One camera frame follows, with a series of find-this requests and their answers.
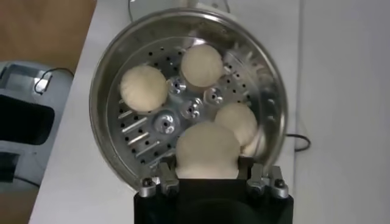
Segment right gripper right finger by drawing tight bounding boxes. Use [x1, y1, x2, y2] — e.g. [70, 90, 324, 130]
[237, 155, 289, 199]

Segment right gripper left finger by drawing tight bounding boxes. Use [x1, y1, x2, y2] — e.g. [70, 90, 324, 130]
[138, 158, 180, 198]

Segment white steamed baozi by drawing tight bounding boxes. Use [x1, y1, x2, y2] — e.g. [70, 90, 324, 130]
[180, 44, 225, 89]
[119, 65, 169, 113]
[175, 121, 241, 180]
[213, 102, 259, 147]

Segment perforated steel steamer basket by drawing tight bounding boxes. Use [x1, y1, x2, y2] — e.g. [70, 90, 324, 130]
[88, 7, 289, 191]

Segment grey black robot torso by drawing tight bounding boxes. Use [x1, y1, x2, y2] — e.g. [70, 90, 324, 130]
[0, 60, 76, 192]

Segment cream electric cooker pot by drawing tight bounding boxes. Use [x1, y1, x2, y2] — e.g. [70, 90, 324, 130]
[126, 0, 232, 19]

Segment black cooker power cord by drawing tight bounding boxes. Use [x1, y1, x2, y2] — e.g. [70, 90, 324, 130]
[285, 133, 311, 153]

